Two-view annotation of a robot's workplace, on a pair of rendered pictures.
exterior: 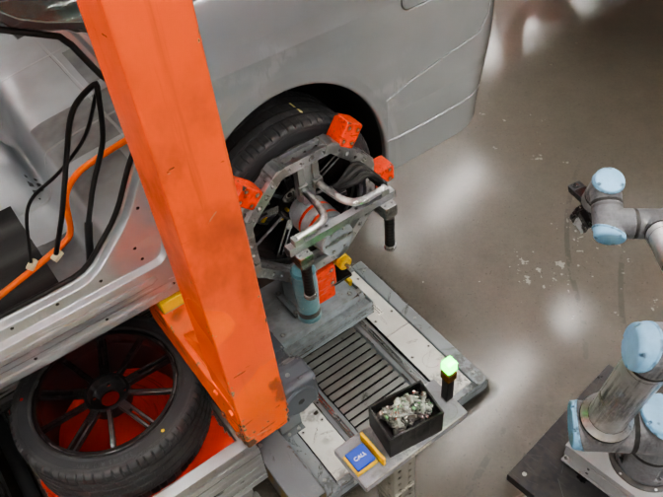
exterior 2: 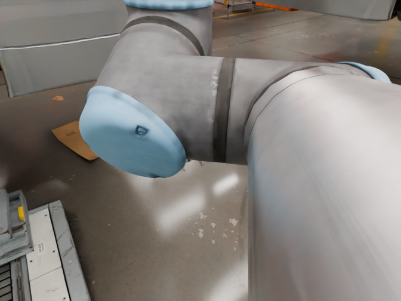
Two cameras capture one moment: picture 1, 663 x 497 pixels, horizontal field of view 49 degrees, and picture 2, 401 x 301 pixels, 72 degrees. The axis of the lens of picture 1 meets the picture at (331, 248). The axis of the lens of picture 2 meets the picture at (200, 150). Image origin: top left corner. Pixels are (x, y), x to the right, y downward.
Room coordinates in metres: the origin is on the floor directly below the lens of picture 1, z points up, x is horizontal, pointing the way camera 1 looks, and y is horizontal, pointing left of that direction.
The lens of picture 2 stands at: (1.24, -0.87, 1.14)
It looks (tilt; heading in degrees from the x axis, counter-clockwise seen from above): 36 degrees down; 359
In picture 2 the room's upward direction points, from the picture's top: straight up
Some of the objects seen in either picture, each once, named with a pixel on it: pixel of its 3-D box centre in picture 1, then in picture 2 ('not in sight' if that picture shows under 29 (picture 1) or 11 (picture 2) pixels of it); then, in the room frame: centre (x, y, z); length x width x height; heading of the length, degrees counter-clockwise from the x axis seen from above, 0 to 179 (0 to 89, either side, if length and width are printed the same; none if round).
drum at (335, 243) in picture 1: (320, 223); not in sight; (1.78, 0.03, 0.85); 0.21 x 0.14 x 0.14; 32
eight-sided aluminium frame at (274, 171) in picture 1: (308, 212); not in sight; (1.84, 0.06, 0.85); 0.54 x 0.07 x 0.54; 122
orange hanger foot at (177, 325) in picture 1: (195, 321); not in sight; (1.54, 0.48, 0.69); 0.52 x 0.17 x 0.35; 32
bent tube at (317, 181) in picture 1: (349, 178); not in sight; (1.79, -0.08, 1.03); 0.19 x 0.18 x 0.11; 32
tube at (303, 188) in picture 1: (299, 206); not in sight; (1.69, 0.09, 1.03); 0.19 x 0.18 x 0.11; 32
